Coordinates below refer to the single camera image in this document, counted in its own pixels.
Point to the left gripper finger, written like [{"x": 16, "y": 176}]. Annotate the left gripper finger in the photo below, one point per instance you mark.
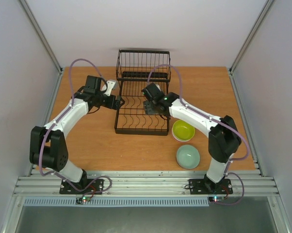
[
  {"x": 119, "y": 100},
  {"x": 119, "y": 104}
]

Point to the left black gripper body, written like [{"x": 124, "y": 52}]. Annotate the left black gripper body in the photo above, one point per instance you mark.
[{"x": 110, "y": 104}]

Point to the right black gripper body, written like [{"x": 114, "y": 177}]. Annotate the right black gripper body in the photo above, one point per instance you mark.
[{"x": 148, "y": 107}]

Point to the black wire dish rack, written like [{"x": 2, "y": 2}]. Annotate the black wire dish rack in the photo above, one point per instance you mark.
[{"x": 132, "y": 70}]

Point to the lime green bowl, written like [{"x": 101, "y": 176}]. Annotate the lime green bowl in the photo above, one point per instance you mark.
[{"x": 179, "y": 124}]

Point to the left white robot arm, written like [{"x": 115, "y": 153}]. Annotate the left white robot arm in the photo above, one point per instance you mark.
[{"x": 48, "y": 147}]

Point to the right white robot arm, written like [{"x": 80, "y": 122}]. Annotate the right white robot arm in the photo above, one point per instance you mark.
[{"x": 220, "y": 131}]

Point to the pale green celadon bowl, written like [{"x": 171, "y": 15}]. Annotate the pale green celadon bowl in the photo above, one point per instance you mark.
[{"x": 188, "y": 157}]

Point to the left small circuit board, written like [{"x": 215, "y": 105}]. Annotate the left small circuit board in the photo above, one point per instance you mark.
[{"x": 83, "y": 200}]

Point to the small circuit board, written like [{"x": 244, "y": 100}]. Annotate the small circuit board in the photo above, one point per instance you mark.
[
  {"x": 217, "y": 199},
  {"x": 83, "y": 200}
]

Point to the right small circuit board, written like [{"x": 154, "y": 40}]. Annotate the right small circuit board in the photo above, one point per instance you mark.
[{"x": 217, "y": 199}]

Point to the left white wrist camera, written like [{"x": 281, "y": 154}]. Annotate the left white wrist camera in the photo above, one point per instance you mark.
[{"x": 110, "y": 86}]

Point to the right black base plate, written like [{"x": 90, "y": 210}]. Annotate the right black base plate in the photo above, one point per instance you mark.
[{"x": 201, "y": 187}]

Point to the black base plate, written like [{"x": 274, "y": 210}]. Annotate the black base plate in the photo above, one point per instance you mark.
[
  {"x": 96, "y": 186},
  {"x": 201, "y": 187}
]

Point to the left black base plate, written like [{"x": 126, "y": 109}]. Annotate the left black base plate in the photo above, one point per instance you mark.
[{"x": 96, "y": 186}]

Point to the left aluminium corner post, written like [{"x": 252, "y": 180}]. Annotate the left aluminium corner post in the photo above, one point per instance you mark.
[{"x": 33, "y": 21}]

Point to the aluminium corner post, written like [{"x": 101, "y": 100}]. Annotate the aluminium corner post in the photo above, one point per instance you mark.
[
  {"x": 33, "y": 21},
  {"x": 252, "y": 33}
]

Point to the aluminium front rail frame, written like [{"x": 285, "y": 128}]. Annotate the aluminium front rail frame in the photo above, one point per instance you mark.
[{"x": 150, "y": 184}]

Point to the grey slotted cable duct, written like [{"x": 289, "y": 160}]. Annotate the grey slotted cable duct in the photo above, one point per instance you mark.
[{"x": 119, "y": 202}]

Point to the right aluminium corner post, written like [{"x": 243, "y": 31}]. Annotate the right aluminium corner post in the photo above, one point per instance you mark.
[{"x": 252, "y": 33}]

